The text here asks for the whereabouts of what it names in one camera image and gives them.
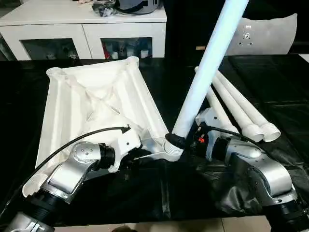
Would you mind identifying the white cabinet with glass doors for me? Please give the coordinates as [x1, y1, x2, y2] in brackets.
[0, 4, 168, 61]

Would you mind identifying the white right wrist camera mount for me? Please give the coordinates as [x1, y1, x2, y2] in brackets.
[195, 107, 226, 162]

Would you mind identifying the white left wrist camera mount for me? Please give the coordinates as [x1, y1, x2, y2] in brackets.
[107, 129, 142, 174]

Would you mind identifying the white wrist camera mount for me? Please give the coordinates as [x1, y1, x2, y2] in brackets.
[107, 129, 142, 174]
[195, 107, 226, 162]

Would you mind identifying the white plastic table leg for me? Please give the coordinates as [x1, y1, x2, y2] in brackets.
[216, 71, 282, 143]
[212, 72, 265, 143]
[171, 0, 249, 141]
[195, 66, 239, 135]

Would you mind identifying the white plastic table top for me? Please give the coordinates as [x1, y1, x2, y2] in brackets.
[21, 56, 185, 198]

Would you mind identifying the black box with gold label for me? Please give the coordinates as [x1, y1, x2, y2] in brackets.
[165, 0, 230, 58]

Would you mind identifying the grey bag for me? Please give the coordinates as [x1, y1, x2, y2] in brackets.
[115, 0, 161, 15]

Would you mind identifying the black work mat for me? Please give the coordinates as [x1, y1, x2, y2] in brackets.
[0, 54, 309, 228]

